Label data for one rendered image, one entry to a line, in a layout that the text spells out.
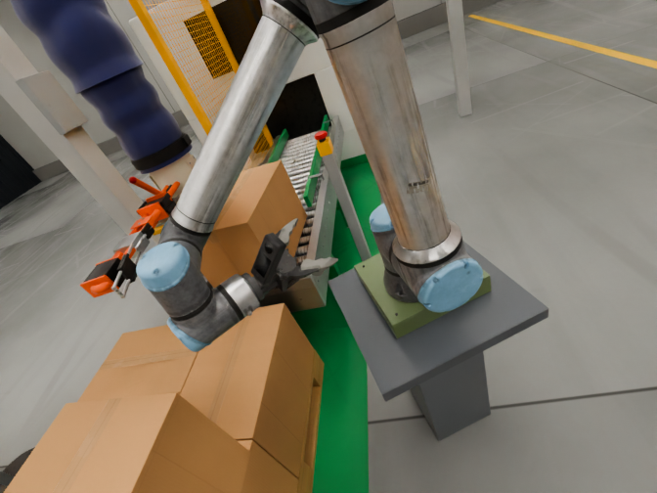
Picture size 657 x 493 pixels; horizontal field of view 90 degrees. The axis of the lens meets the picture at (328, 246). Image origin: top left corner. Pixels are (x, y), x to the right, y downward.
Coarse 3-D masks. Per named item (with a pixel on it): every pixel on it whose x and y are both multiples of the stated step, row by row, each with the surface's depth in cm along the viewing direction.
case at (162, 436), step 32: (64, 416) 92; (96, 416) 88; (128, 416) 84; (160, 416) 80; (192, 416) 87; (64, 448) 83; (96, 448) 80; (128, 448) 76; (160, 448) 77; (192, 448) 85; (224, 448) 96; (32, 480) 79; (64, 480) 76; (96, 480) 73; (128, 480) 70; (160, 480) 75; (192, 480) 83; (224, 480) 94
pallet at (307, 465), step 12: (312, 372) 170; (312, 384) 166; (312, 396) 173; (312, 408) 168; (312, 420) 164; (312, 432) 159; (312, 444) 155; (312, 456) 151; (300, 468) 137; (312, 468) 147; (300, 480) 135; (312, 480) 144; (300, 492) 133
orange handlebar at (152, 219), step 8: (176, 184) 125; (168, 192) 119; (144, 216) 108; (152, 216) 105; (136, 224) 103; (144, 224) 102; (152, 224) 104; (136, 232) 102; (128, 248) 92; (112, 256) 91; (120, 256) 93; (96, 288) 81; (104, 288) 81
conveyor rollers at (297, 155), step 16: (288, 144) 335; (304, 144) 323; (288, 160) 298; (304, 160) 286; (288, 176) 276; (304, 176) 265; (320, 176) 254; (304, 208) 221; (304, 240) 192; (304, 256) 178
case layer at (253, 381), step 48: (144, 336) 174; (240, 336) 150; (288, 336) 153; (96, 384) 158; (144, 384) 147; (192, 384) 138; (240, 384) 129; (288, 384) 143; (240, 432) 114; (288, 432) 134; (288, 480) 127
